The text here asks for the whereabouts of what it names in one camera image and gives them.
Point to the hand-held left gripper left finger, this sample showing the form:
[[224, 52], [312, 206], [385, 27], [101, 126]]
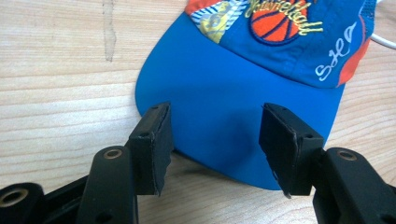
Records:
[[149, 149]]

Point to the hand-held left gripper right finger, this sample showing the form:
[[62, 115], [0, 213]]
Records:
[[286, 149]]

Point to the blue baseball cap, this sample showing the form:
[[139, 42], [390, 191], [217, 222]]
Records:
[[218, 102]]

